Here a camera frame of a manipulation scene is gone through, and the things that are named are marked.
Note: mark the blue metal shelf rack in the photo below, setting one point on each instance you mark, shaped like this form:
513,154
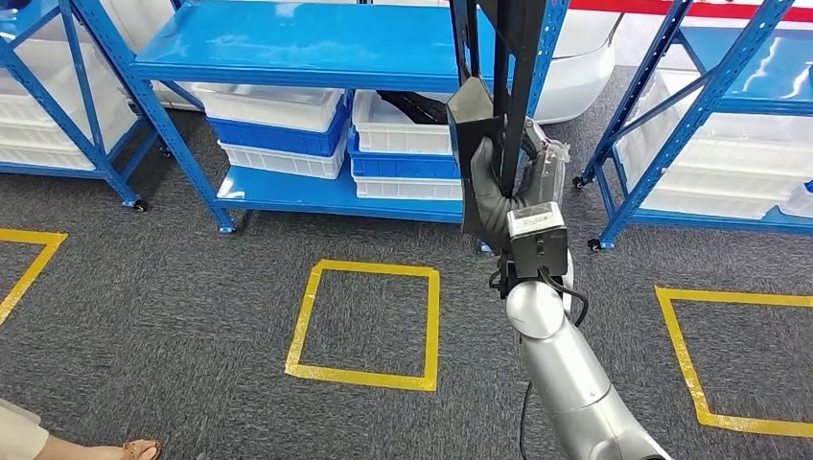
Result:
705,109
305,44
51,169

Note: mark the person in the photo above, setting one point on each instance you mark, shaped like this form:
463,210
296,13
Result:
19,438

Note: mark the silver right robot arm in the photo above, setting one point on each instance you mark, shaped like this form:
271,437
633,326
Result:
559,368

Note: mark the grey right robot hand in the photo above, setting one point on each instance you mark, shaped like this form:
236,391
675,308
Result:
489,203

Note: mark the white plastic bin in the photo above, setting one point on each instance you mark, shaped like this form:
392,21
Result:
38,149
267,105
730,162
38,89
394,136
279,164
762,130
800,203
406,188
711,200

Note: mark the yellow floor tape square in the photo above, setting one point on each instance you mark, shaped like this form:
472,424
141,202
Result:
685,355
355,376
32,236

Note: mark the white car with red stripe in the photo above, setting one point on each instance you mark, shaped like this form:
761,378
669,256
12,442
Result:
581,76

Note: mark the brown sandal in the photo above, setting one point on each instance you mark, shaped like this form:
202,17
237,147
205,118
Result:
141,451

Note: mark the black licence plate holder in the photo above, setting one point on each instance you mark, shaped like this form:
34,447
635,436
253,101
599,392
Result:
524,63

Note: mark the black plastic part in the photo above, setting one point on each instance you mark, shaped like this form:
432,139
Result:
413,106

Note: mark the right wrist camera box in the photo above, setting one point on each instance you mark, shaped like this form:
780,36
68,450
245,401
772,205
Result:
536,254

